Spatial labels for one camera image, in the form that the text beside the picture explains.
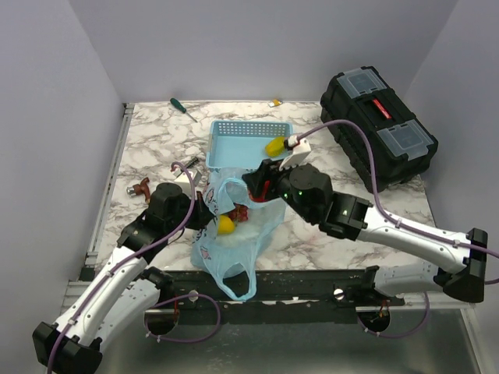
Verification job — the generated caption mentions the yellow fake starfruit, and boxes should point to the yellow fake starfruit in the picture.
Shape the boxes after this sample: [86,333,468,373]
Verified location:
[264,136,286,158]

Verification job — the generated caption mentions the red fake grapes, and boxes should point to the red fake grapes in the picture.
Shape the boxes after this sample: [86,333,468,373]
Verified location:
[226,204,249,223]

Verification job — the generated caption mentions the light blue plastic basket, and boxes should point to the light blue plastic basket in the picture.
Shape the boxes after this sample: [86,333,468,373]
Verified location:
[206,120,293,171]

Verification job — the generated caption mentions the brown metal faucet tap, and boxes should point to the brown metal faucet tap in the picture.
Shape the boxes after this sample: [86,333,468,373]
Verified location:
[126,177,151,204]

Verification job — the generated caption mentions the light blue plastic bag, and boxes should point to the light blue plastic bag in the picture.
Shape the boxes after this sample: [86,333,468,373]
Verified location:
[190,168,286,302]

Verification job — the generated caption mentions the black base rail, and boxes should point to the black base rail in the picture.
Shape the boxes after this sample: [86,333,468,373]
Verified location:
[135,266,405,325]

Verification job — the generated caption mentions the aluminium frame rail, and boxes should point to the aluminium frame rail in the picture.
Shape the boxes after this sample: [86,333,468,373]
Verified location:
[60,103,135,313]

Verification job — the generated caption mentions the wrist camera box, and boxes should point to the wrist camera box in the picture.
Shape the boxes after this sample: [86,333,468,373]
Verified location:
[279,134,311,171]
[172,168,202,197]

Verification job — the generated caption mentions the small yellow white object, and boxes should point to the small yellow white object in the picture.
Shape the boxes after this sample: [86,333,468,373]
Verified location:
[269,99,282,108]

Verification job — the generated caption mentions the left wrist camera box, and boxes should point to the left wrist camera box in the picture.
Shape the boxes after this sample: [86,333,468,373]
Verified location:
[172,168,202,197]

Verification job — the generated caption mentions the red fake fruit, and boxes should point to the red fake fruit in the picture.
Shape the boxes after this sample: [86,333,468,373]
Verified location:
[249,181,270,203]

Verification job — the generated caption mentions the yellow fake lemon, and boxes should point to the yellow fake lemon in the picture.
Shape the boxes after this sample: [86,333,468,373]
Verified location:
[218,215,235,235]

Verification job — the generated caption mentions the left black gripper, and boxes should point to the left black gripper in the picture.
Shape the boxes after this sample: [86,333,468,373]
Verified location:
[166,189,216,234]

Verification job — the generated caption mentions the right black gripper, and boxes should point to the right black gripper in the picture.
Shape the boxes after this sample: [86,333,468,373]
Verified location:
[243,153,315,223]

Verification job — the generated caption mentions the black plastic toolbox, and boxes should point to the black plastic toolbox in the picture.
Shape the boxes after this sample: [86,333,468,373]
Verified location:
[320,66,438,192]

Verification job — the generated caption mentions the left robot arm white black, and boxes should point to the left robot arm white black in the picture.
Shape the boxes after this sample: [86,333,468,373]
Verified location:
[33,182,214,373]

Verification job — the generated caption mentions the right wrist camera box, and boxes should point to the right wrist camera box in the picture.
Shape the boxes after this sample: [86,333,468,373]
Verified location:
[279,134,311,171]

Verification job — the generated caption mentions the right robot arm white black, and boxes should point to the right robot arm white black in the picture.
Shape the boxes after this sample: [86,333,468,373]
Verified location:
[242,160,491,305]

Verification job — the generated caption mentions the green handled screwdriver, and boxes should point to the green handled screwdriver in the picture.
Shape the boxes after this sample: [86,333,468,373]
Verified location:
[170,97,198,123]

